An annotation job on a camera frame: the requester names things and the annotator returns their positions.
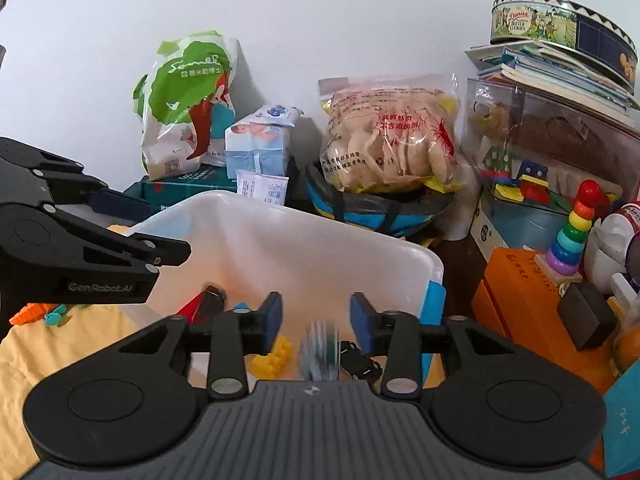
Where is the green and white bag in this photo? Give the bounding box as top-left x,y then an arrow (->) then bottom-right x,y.
132,30 -> 241,183

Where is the orange box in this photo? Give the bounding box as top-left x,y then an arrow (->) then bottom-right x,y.
470,247 -> 626,396

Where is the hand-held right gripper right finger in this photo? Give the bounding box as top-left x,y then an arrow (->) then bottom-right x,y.
350,292 -> 503,401

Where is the white plastic bin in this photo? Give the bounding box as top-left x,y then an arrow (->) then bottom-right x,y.
122,190 -> 447,391

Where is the colourful wooden toy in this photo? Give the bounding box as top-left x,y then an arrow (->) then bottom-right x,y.
477,145 -> 553,206

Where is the dark green box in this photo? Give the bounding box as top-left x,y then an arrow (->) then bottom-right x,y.
122,162 -> 301,216

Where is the round cookie tin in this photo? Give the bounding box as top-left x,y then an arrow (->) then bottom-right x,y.
489,0 -> 638,96

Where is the clear plastic box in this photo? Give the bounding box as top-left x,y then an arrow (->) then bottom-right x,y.
460,77 -> 640,221

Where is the pale blue box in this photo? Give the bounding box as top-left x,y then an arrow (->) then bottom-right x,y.
472,187 -> 621,263

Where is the rainbow stacking ring toy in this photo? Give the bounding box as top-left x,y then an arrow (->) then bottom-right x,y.
532,179 -> 605,286

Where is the stack of books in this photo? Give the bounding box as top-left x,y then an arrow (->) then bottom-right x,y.
465,42 -> 640,128

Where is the blue tissue pack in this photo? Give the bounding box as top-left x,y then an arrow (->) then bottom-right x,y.
224,105 -> 305,181

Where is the bag of shrimp crackers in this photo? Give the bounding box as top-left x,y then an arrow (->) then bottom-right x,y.
317,72 -> 460,193

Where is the black cube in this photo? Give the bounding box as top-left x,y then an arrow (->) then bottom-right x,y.
556,282 -> 618,352

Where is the dark wooden desktop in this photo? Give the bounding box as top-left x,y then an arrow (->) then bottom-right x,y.
430,232 -> 496,321

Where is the orange and teal toy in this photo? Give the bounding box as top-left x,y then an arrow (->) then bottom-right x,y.
9,302 -> 71,328

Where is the white printed packet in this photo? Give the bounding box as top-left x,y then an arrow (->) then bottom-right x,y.
236,169 -> 290,207

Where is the red and black toy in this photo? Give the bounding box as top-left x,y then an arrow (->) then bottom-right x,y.
175,285 -> 226,321

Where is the white and green toy car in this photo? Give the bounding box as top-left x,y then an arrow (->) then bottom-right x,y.
299,320 -> 342,383

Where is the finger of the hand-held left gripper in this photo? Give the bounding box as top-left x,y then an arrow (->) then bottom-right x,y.
0,137 -> 152,223
50,205 -> 192,281

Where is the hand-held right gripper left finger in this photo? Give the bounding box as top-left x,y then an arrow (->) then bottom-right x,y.
120,291 -> 285,401

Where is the white plastic toy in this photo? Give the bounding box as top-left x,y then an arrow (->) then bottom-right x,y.
582,200 -> 640,296

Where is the yellow blanket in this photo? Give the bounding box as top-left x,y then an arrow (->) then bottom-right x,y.
0,222 -> 446,471

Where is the yellow building block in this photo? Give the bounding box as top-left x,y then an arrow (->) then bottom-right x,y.
250,335 -> 293,378

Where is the blue and black bag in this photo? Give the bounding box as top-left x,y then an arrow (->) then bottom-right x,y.
305,160 -> 453,248

